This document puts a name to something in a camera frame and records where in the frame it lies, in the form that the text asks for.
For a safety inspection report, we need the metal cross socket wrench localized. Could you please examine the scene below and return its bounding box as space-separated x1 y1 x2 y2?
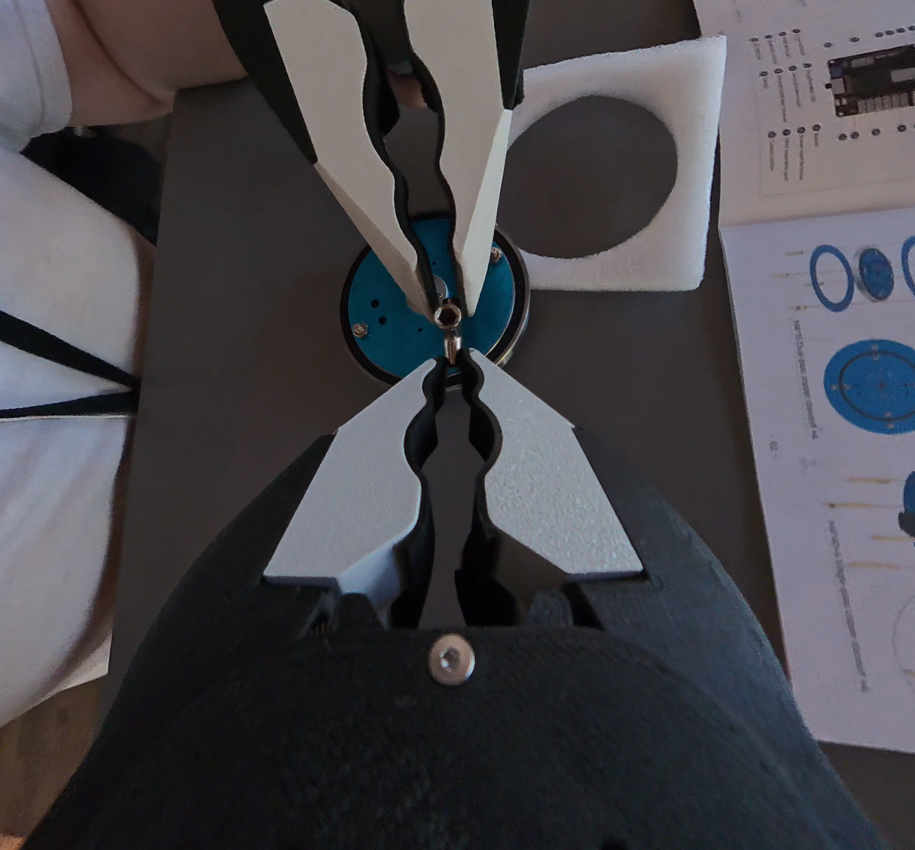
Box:
432 298 464 365

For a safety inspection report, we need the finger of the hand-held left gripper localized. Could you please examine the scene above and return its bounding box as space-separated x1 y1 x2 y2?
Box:
263 0 436 314
402 0 514 317

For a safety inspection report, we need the white foam sheet with hole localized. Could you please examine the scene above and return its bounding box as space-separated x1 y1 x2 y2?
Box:
500 35 728 292

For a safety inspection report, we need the blue disc with black rim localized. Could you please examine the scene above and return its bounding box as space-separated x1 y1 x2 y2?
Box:
339 212 531 386

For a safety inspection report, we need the black lanyard strap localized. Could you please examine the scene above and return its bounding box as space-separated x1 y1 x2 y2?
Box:
0 310 140 421

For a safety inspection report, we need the instruction sheet with circuit board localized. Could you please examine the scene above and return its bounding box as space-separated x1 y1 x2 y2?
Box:
675 0 915 225

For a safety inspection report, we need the person's white t-shirt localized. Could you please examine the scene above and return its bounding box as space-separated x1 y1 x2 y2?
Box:
0 0 154 726

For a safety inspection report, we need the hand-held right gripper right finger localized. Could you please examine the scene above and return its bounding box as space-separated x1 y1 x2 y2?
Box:
457 348 644 578

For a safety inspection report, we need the person's left hand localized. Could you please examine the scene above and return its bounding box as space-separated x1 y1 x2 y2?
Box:
389 65 428 109

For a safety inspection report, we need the person's left forearm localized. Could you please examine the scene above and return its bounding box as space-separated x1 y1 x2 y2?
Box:
53 0 250 128

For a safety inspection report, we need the instruction sheet with blue drawings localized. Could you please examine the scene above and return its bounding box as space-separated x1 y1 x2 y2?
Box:
718 207 915 754

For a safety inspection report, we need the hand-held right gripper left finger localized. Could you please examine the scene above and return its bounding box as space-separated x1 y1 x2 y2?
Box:
263 357 440 611

